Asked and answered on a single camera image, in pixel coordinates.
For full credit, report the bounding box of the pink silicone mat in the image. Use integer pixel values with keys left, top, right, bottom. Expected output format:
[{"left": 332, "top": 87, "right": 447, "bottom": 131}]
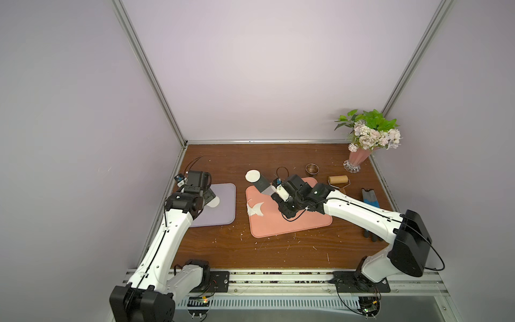
[{"left": 245, "top": 176, "right": 334, "bottom": 239}]

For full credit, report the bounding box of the wooden rolling pin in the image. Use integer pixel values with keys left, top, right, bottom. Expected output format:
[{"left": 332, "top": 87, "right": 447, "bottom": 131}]
[{"left": 327, "top": 175, "right": 351, "bottom": 195}]

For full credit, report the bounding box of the dough trimming scrap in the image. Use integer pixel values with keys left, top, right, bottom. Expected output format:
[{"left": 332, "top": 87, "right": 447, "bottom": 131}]
[{"left": 246, "top": 202, "right": 264, "bottom": 217}]

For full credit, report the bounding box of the small dough piece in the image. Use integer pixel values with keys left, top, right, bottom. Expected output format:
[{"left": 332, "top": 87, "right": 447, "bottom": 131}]
[{"left": 245, "top": 170, "right": 261, "bottom": 183}]

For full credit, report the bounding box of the black handled metal scraper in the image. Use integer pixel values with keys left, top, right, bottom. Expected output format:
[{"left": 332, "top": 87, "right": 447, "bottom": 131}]
[{"left": 253, "top": 173, "right": 276, "bottom": 196}]

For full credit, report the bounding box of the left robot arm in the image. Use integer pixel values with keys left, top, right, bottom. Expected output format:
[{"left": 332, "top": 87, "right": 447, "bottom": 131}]
[{"left": 109, "top": 170, "right": 216, "bottom": 321}]

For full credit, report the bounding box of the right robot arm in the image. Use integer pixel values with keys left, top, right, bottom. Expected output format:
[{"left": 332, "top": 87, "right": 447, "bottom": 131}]
[{"left": 271, "top": 174, "right": 431, "bottom": 283}]

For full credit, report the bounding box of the large dough ball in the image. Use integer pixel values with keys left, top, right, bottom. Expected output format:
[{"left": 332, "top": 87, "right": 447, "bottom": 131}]
[{"left": 207, "top": 197, "right": 221, "bottom": 208}]

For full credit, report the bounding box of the purple silicone mat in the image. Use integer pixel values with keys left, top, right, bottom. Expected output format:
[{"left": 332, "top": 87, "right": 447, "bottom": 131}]
[{"left": 191, "top": 183, "right": 236, "bottom": 228}]

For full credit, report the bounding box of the pink glass vase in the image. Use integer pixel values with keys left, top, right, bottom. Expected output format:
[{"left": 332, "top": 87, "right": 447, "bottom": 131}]
[{"left": 343, "top": 148, "right": 372, "bottom": 173}]

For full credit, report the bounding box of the blue work glove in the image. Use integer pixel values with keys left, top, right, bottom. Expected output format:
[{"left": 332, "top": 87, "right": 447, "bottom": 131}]
[{"left": 362, "top": 189, "right": 382, "bottom": 242}]

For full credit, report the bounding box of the artificial flower bouquet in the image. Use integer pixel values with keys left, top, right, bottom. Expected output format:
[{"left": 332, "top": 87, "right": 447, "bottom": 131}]
[{"left": 335, "top": 109, "right": 402, "bottom": 152}]

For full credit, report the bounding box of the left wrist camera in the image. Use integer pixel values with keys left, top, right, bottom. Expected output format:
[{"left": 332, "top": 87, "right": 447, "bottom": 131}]
[{"left": 174, "top": 173, "right": 187, "bottom": 188}]

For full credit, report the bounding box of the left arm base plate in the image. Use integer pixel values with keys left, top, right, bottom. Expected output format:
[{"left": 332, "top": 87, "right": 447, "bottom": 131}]
[{"left": 200, "top": 270, "right": 230, "bottom": 293}]

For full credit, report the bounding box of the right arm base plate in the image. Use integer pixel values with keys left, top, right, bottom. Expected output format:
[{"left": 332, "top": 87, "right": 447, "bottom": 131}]
[{"left": 329, "top": 271, "right": 391, "bottom": 293}]

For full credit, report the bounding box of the aluminium frame rail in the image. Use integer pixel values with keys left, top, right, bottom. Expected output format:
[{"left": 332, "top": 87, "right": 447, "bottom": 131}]
[{"left": 189, "top": 268, "right": 449, "bottom": 297}]

